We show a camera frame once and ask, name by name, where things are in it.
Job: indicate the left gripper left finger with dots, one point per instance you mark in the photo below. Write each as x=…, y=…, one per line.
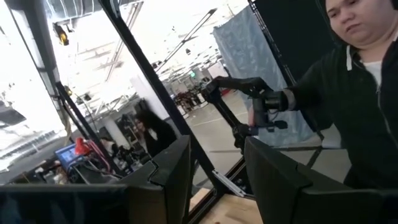
x=140, y=199

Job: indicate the silver metal bracket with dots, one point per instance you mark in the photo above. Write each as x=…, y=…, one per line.
x=228, y=183

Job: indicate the red object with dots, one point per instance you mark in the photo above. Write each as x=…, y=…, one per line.
x=82, y=146

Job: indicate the person at leader arm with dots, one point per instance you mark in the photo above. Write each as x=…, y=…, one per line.
x=357, y=109

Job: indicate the yellow ceiling lamp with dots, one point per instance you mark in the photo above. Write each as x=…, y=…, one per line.
x=62, y=35

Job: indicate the black aluminium rig frame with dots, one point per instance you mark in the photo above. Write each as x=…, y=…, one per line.
x=149, y=71

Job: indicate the person seated at desk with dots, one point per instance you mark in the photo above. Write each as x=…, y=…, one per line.
x=158, y=133

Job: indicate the blue-grey curtain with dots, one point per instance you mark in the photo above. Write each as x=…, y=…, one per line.
x=245, y=46

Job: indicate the black backdrop panel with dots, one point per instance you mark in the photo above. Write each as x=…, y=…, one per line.
x=295, y=31

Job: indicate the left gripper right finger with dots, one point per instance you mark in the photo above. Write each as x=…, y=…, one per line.
x=295, y=199

